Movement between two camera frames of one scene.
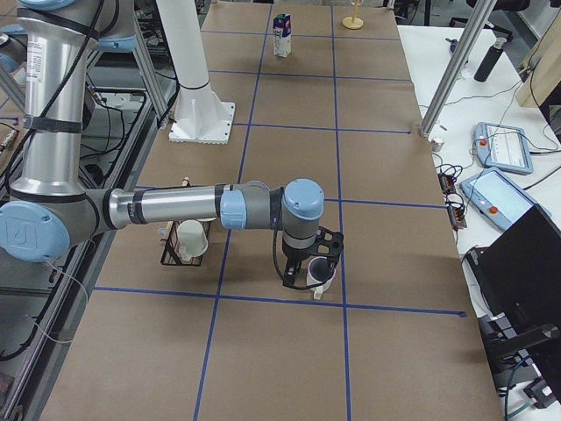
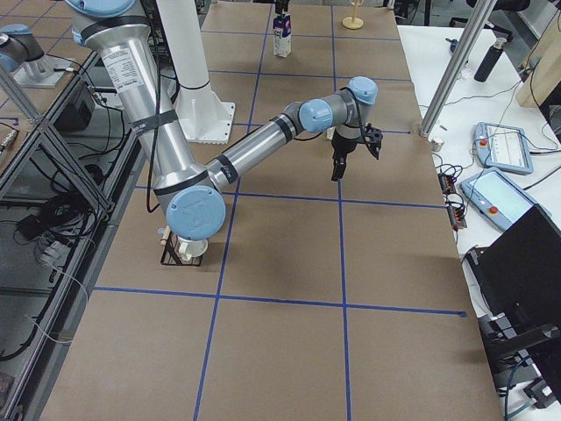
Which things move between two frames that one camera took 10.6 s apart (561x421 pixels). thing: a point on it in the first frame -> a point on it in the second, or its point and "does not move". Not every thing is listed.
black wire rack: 171,255 does not move
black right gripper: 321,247 -> 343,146
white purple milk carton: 282,34 does not move
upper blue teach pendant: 503,148 does not move
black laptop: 516,276 does not move
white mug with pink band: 319,271 -> 330,132
